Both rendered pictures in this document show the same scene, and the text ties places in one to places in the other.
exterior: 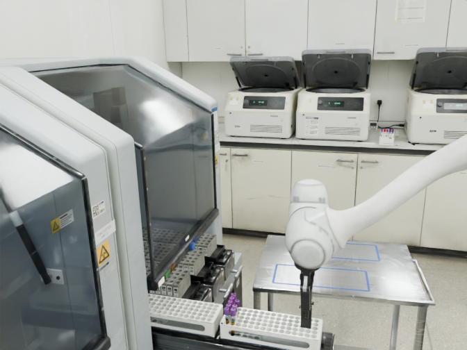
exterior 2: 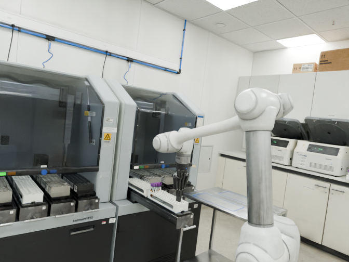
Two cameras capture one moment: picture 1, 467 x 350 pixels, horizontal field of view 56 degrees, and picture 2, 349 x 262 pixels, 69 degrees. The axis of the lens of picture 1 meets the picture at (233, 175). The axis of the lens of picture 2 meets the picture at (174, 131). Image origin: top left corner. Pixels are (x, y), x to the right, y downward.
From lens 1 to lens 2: 1.04 m
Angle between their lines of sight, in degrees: 35
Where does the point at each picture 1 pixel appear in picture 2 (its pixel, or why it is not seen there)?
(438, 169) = (227, 123)
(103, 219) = (111, 125)
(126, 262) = (119, 147)
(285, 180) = (281, 191)
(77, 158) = (105, 99)
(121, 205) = (122, 125)
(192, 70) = not seen: hidden behind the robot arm
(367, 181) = (335, 204)
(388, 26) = not seen: outside the picture
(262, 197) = not seen: hidden behind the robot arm
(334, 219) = (172, 133)
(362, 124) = (335, 165)
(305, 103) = (300, 146)
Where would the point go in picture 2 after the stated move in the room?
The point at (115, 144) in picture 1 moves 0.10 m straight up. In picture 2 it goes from (125, 102) to (126, 88)
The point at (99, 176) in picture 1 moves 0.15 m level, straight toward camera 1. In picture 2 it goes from (113, 109) to (101, 107)
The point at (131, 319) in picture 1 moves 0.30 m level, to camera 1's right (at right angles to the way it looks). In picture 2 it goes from (116, 173) to (149, 183)
